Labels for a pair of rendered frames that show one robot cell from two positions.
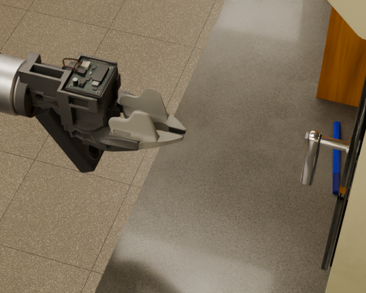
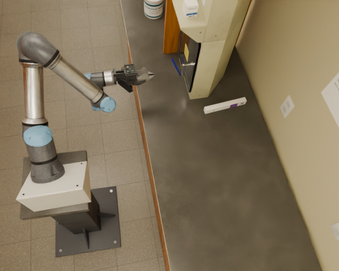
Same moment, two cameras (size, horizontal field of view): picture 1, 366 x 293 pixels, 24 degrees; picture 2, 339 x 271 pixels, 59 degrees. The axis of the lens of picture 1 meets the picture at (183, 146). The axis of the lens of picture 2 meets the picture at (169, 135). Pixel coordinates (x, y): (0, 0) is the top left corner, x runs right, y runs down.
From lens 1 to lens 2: 0.72 m
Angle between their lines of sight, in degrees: 24
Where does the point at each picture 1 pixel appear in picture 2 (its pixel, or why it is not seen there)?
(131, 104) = (139, 72)
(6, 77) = (110, 76)
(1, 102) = (110, 83)
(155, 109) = (145, 71)
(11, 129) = (51, 93)
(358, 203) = (197, 75)
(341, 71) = (169, 45)
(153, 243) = (148, 102)
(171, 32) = (82, 45)
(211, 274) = (164, 104)
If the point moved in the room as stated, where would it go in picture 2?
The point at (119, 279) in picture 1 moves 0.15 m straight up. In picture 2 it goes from (146, 113) to (146, 98)
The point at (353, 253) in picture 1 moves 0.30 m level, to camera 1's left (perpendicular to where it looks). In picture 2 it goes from (196, 86) to (149, 107)
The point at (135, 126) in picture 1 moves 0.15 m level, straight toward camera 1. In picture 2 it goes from (143, 77) to (159, 97)
